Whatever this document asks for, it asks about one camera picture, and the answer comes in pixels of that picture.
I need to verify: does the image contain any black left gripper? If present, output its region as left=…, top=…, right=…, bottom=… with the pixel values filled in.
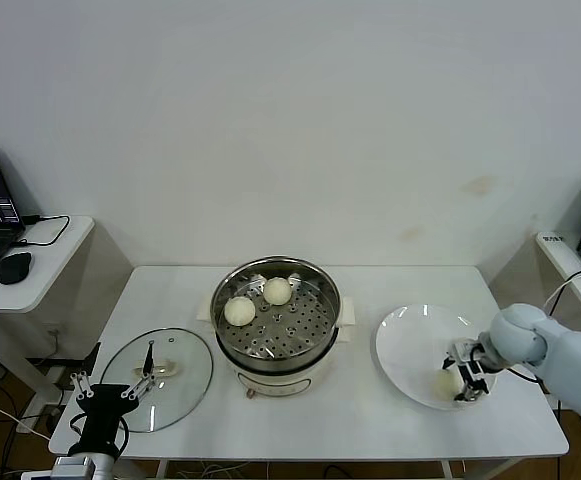
left=68, top=339, right=158, bottom=454

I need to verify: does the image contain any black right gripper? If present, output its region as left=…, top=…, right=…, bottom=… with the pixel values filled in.
left=441, top=340, right=495, bottom=404

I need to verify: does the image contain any white steamed baozi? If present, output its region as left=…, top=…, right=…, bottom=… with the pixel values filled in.
left=224, top=295, right=257, bottom=327
left=262, top=277, right=293, bottom=306
left=433, top=369, right=465, bottom=401

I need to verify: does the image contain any round glass pot lid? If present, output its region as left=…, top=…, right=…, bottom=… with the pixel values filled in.
left=98, top=327, right=215, bottom=434

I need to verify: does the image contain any perforated steel steamer basket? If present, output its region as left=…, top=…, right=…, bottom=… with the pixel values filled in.
left=210, top=255, right=342, bottom=372

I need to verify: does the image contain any round white plate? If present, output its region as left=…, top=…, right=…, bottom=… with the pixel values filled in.
left=374, top=304, right=498, bottom=412

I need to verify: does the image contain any white side table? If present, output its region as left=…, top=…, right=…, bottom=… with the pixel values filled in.
left=0, top=215, right=96, bottom=406
left=534, top=232, right=581, bottom=441

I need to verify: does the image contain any black computer mouse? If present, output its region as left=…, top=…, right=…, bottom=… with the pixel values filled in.
left=0, top=251, right=34, bottom=286

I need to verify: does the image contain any cream electric cooker base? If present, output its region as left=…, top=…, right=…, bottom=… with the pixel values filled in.
left=197, top=294, right=359, bottom=401

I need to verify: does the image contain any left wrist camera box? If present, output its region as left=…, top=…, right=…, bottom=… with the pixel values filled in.
left=49, top=455, right=95, bottom=477

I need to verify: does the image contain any black laptop power cable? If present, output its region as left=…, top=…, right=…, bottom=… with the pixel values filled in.
left=12, top=214, right=71, bottom=249

